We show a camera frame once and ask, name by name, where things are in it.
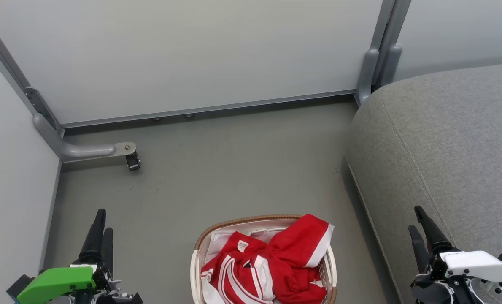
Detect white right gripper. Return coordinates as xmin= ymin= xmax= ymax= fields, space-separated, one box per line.
xmin=408 ymin=206 xmax=502 ymax=304

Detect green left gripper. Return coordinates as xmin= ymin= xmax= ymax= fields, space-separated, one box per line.
xmin=17 ymin=209 xmax=143 ymax=304

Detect red shorts white hem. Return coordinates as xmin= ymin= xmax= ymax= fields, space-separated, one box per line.
xmin=263 ymin=214 xmax=335 ymax=304

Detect red jersey white stripes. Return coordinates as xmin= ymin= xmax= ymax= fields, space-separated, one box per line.
xmin=200 ymin=231 xmax=278 ymax=304

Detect grey fabric sofa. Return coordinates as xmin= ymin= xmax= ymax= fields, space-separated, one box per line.
xmin=345 ymin=62 xmax=502 ymax=304

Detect grey metal partition foot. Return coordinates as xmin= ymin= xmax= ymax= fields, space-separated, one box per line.
xmin=33 ymin=113 xmax=137 ymax=163

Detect white laundry basket brown rim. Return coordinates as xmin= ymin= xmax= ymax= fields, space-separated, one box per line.
xmin=191 ymin=214 xmax=338 ymax=304

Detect grey partition post with foot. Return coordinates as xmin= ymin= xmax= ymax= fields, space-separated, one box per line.
xmin=354 ymin=0 xmax=397 ymax=106
xmin=377 ymin=0 xmax=413 ymax=88

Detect grey partition corner post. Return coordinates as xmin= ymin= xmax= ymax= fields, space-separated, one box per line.
xmin=0 ymin=8 xmax=62 ymax=136

